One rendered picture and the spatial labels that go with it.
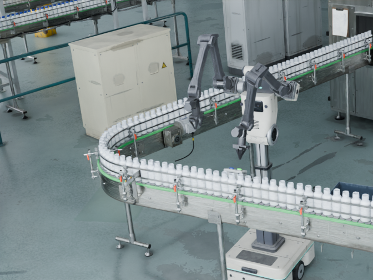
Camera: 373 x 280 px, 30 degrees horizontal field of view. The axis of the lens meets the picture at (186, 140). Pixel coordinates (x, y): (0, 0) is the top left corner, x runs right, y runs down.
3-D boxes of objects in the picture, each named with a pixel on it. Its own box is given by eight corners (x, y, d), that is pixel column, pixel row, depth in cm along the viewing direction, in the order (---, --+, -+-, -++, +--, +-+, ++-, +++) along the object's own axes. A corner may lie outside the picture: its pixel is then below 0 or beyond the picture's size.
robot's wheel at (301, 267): (290, 261, 527) (297, 263, 524) (298, 257, 540) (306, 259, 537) (288, 282, 529) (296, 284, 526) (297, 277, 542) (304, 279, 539)
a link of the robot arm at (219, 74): (220, 28, 472) (206, 28, 477) (210, 36, 462) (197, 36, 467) (231, 86, 494) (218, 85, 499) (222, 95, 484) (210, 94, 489)
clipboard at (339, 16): (332, 34, 800) (332, 6, 788) (349, 36, 783) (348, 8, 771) (330, 35, 797) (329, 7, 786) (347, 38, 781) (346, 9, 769)
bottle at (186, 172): (193, 188, 474) (191, 165, 468) (188, 191, 469) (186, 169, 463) (187, 186, 477) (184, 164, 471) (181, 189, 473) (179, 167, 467)
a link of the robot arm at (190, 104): (201, 89, 459) (189, 88, 463) (192, 94, 450) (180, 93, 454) (202, 106, 463) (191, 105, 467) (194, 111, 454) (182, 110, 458)
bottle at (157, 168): (159, 181, 489) (156, 159, 483) (165, 183, 486) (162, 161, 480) (153, 184, 485) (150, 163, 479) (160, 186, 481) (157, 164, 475)
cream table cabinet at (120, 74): (150, 109, 946) (140, 23, 902) (180, 118, 900) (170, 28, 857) (82, 134, 882) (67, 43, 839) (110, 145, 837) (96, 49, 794)
